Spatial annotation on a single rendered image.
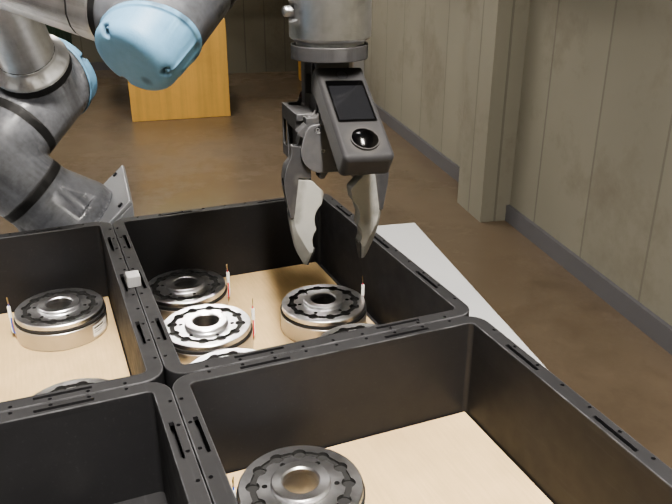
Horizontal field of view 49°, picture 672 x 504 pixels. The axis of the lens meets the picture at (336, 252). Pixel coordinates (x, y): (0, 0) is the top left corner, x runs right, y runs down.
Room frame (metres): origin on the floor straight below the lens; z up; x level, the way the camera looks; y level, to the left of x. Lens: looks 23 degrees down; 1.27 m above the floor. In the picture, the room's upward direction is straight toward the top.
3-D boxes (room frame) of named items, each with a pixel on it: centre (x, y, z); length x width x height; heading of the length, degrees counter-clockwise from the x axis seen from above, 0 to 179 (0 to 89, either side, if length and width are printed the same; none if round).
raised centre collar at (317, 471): (0.47, 0.03, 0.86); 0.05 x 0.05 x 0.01
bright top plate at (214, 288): (0.83, 0.19, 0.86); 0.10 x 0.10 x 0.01
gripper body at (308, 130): (0.70, 0.01, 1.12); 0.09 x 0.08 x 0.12; 17
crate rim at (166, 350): (0.76, 0.08, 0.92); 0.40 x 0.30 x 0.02; 22
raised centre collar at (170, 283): (0.83, 0.19, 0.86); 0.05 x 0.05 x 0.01
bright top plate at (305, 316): (0.79, 0.02, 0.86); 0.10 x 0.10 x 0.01
